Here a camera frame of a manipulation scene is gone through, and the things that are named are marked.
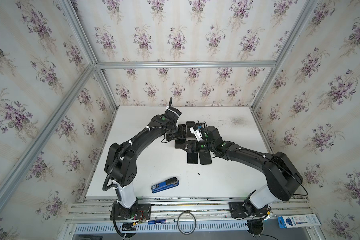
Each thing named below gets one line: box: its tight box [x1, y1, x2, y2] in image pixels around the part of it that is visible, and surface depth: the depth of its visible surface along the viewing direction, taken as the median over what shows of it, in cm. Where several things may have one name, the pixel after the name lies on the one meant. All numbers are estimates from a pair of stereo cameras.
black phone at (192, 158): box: [187, 152, 199, 164], surface depth 94 cm
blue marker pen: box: [147, 219, 175, 225], surface depth 71 cm
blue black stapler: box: [151, 177, 180, 194], surface depth 80 cm
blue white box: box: [277, 213, 322, 229], surface depth 71 cm
